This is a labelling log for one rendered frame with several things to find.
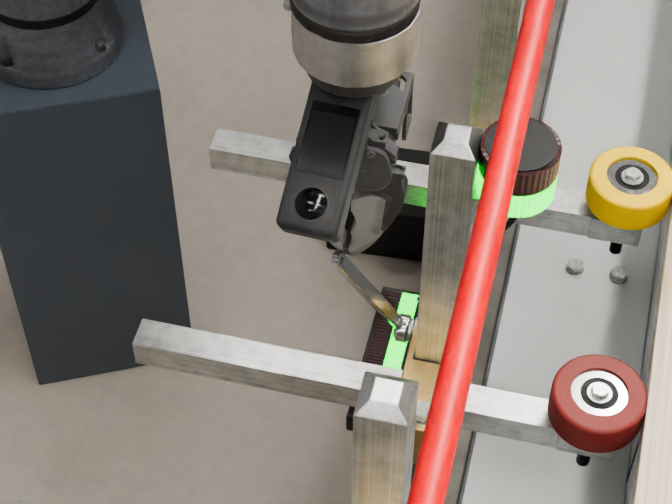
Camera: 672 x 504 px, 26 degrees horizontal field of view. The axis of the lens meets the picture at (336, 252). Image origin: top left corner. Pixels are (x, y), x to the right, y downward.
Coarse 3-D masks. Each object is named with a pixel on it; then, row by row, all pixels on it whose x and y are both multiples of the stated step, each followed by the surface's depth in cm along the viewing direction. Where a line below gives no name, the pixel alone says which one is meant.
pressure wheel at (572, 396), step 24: (576, 360) 123; (600, 360) 123; (552, 384) 122; (576, 384) 122; (600, 384) 121; (624, 384) 122; (552, 408) 122; (576, 408) 120; (600, 408) 121; (624, 408) 120; (576, 432) 120; (600, 432) 119; (624, 432) 120; (576, 456) 130
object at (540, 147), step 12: (492, 132) 108; (528, 132) 108; (540, 132) 108; (552, 132) 108; (528, 144) 107; (540, 144) 107; (552, 144) 107; (528, 156) 106; (540, 156) 106; (552, 156) 106; (528, 168) 106; (540, 168) 106
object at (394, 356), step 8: (408, 296) 154; (416, 296) 154; (400, 304) 153; (408, 304) 153; (416, 304) 153; (400, 312) 152; (408, 312) 152; (392, 336) 150; (392, 344) 150; (400, 344) 150; (392, 352) 149; (400, 352) 149; (384, 360) 148; (392, 360) 148; (400, 360) 148
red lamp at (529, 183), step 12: (480, 144) 107; (480, 156) 108; (480, 168) 108; (552, 168) 106; (516, 180) 106; (528, 180) 106; (540, 180) 106; (552, 180) 107; (516, 192) 107; (528, 192) 107
